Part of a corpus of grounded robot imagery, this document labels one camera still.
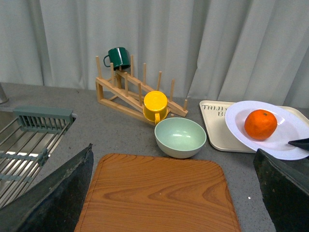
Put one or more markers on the orange fruit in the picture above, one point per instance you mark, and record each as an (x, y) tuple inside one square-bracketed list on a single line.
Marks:
[(260, 124)]

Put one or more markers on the beige bear tray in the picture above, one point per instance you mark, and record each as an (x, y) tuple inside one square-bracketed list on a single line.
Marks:
[(219, 135)]

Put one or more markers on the dark green mug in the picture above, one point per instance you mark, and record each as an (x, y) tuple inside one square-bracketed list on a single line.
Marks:
[(119, 57)]

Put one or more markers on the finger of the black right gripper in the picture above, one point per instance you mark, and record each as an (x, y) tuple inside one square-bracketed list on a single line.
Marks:
[(301, 143)]

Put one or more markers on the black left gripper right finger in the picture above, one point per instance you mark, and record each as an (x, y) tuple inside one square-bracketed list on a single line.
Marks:
[(285, 190)]

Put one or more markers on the metal sink drying rack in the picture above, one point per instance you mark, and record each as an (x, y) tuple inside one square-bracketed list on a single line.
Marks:
[(28, 136)]

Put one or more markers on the light green bowl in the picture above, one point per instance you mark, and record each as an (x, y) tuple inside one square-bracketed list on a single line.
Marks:
[(179, 137)]

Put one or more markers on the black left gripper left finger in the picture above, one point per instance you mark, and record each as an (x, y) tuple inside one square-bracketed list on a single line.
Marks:
[(55, 203)]

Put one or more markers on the wooden dish rack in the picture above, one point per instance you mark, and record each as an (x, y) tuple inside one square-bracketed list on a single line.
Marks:
[(123, 91)]

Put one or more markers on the yellow mug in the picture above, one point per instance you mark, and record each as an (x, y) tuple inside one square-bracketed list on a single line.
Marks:
[(155, 106)]

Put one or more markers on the wooden cutting board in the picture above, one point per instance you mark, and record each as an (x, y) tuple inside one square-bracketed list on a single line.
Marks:
[(132, 193)]

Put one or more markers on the white round plate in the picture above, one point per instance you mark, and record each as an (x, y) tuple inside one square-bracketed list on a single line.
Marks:
[(289, 128)]

